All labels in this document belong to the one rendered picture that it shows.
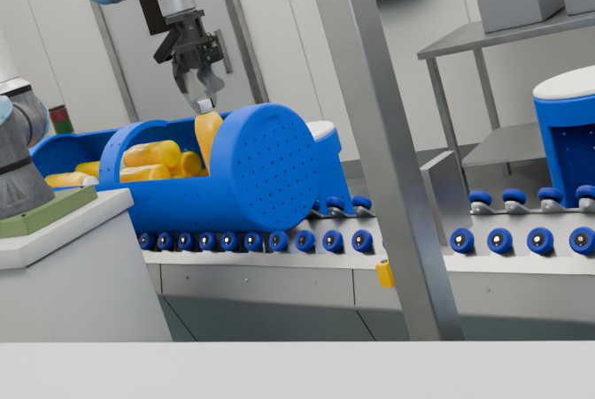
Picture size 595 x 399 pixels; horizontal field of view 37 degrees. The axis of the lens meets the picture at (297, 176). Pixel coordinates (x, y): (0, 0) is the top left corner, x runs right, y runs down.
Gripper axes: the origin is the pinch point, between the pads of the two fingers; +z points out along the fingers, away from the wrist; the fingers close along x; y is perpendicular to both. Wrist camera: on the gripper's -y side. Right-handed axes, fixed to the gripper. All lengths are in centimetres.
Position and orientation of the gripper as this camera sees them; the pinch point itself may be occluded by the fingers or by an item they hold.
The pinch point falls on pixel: (203, 104)
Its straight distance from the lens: 195.4
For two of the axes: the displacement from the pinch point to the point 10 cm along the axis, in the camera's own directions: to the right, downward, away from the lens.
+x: 6.3, -3.5, 7.0
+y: 7.3, -0.5, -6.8
